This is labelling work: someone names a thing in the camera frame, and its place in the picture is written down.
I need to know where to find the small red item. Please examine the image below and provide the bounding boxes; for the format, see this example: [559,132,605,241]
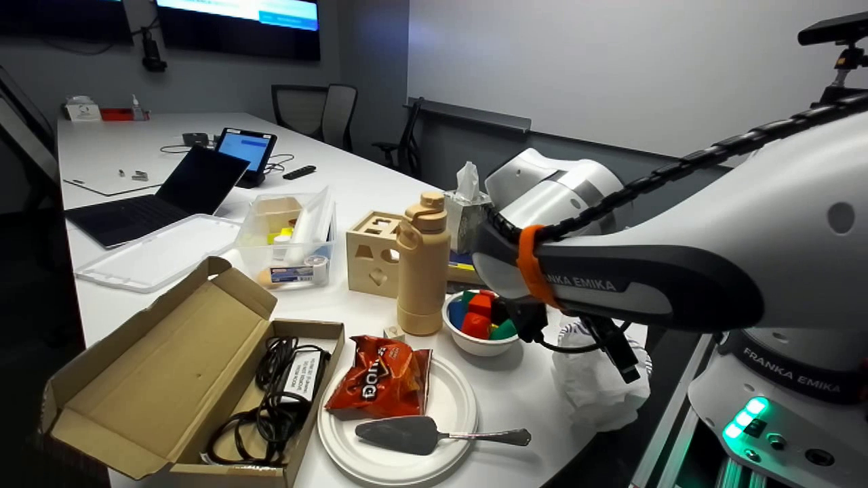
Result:
[97,105,149,125]

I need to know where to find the green block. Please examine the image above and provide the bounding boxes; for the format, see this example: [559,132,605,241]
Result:
[489,316,522,343]

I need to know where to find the black office chair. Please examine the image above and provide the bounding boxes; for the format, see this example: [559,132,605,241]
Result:
[375,94,428,179]
[270,81,331,141]
[324,81,362,149]

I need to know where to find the whiteboard tray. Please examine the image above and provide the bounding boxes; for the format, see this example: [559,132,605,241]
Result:
[411,94,533,134]

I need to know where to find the black power adapter with cable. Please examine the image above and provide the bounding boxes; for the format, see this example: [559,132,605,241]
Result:
[205,332,333,469]

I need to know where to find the blue hardcover textbook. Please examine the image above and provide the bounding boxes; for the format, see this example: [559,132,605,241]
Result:
[445,252,484,290]

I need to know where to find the tan water bottle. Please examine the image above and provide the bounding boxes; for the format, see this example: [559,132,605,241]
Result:
[394,189,454,339]

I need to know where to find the white bowl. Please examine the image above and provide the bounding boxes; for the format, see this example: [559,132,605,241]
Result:
[441,288,526,361]

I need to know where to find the wooden shape sorter box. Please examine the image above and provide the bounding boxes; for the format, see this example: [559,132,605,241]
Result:
[344,208,408,301]

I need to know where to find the blue block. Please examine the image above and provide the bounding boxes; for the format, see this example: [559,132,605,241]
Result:
[447,293,474,331]

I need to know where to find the black webcam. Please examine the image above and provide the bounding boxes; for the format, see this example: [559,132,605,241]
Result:
[135,19,172,76]

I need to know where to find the red block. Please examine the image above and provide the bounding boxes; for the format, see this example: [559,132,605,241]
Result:
[468,290,500,320]

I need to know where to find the white paper plate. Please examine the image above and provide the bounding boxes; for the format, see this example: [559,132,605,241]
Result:
[316,349,480,488]

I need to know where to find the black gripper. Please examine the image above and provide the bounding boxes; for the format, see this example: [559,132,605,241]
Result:
[506,296,552,353]

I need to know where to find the orange chip bag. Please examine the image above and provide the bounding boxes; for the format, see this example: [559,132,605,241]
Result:
[324,332,435,423]

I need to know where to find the black cable conduit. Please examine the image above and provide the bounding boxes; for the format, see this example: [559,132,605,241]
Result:
[540,91,868,244]

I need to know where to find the small white box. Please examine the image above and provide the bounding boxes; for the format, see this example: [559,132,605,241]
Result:
[63,91,104,125]

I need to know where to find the grey patterned tissue box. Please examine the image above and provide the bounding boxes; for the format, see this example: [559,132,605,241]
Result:
[445,189,493,256]

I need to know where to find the clear plastic lid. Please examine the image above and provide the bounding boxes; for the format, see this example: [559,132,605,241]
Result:
[77,213,245,297]

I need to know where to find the cardboard box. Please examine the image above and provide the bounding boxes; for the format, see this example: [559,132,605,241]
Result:
[35,254,347,488]

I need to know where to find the grey cake server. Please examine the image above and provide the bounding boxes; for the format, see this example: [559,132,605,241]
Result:
[352,415,534,457]

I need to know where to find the whiteboard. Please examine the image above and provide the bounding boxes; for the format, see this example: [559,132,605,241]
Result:
[405,0,868,163]

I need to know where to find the tablet on stand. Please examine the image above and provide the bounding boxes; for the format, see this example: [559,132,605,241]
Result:
[214,128,280,189]

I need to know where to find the wall television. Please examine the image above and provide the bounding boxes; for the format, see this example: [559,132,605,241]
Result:
[156,0,324,61]

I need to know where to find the black camera on stand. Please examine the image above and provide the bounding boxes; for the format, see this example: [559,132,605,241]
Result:
[795,7,868,109]

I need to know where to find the clear plastic container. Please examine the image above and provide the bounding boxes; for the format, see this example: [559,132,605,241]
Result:
[236,186,339,293]

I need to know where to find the black laptop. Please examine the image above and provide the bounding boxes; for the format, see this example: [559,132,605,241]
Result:
[63,144,253,248]

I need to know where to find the white tissue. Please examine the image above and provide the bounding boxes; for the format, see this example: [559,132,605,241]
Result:
[454,159,484,205]
[545,309,653,433]

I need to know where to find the metal robot stand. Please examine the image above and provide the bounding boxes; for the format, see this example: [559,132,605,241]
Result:
[626,332,728,488]

